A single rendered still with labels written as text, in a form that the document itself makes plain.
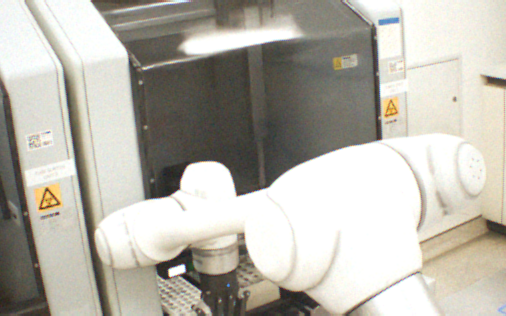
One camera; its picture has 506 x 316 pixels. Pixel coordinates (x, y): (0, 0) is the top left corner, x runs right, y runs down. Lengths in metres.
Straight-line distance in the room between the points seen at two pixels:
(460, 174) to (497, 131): 2.96
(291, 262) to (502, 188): 3.18
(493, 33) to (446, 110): 0.53
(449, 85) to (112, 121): 2.46
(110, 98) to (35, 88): 0.15
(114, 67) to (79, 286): 0.43
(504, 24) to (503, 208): 0.97
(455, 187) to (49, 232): 0.81
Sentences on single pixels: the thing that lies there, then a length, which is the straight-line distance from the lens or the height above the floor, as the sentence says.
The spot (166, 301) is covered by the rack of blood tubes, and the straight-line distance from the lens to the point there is 1.68.
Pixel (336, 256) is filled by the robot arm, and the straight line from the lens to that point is 0.80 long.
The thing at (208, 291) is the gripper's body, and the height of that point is 0.96.
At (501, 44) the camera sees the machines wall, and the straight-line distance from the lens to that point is 3.97.
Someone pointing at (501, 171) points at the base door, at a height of 0.37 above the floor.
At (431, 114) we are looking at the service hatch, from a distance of 3.60.
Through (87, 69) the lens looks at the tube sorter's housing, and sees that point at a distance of 1.39.
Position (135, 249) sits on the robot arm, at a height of 1.12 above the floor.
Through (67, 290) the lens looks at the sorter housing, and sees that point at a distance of 1.49.
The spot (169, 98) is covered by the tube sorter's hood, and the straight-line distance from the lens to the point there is 1.46.
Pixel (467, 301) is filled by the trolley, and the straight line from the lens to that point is 1.69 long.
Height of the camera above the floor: 1.63
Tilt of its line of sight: 17 degrees down
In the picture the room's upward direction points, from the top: 5 degrees counter-clockwise
